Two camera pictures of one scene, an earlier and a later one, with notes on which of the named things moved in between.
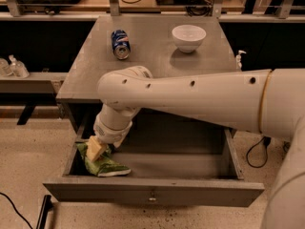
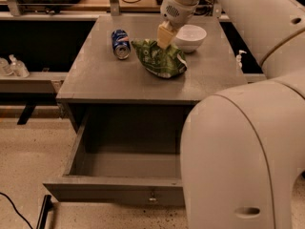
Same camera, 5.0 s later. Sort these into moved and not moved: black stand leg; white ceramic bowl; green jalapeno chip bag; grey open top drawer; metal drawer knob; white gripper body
Moved: white gripper body; green jalapeno chip bag
Not moved: black stand leg; metal drawer knob; white ceramic bowl; grey open top drawer
